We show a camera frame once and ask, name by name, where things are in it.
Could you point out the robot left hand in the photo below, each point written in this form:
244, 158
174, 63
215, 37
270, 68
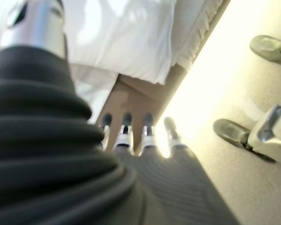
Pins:
49, 164

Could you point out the tan bed base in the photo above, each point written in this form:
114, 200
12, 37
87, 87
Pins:
131, 98

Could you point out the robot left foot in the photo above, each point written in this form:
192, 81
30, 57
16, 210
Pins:
229, 131

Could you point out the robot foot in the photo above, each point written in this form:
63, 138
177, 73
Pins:
229, 131
267, 47

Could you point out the cream fringed throw blanket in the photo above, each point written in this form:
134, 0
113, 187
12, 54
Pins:
196, 35

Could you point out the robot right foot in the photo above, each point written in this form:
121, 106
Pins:
267, 47

